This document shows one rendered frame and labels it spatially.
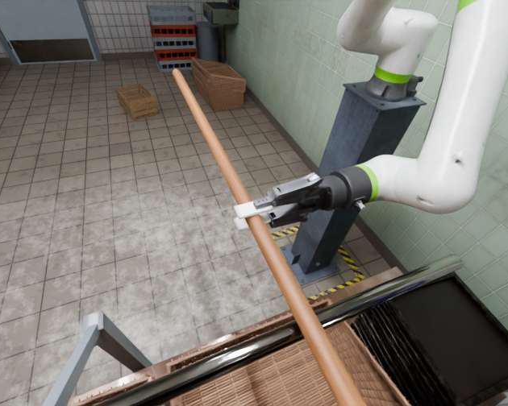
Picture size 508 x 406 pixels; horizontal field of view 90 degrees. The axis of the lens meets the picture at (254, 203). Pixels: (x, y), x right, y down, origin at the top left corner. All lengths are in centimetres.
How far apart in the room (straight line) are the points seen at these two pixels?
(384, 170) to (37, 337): 184
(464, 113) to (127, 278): 179
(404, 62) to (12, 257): 238
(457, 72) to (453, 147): 13
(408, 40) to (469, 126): 51
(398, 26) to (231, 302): 152
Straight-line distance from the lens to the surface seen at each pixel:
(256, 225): 47
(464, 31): 65
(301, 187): 50
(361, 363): 97
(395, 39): 103
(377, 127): 107
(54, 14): 506
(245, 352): 42
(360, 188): 58
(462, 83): 61
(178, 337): 166
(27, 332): 198
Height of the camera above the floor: 158
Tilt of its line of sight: 47 degrees down
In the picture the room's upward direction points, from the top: 6 degrees clockwise
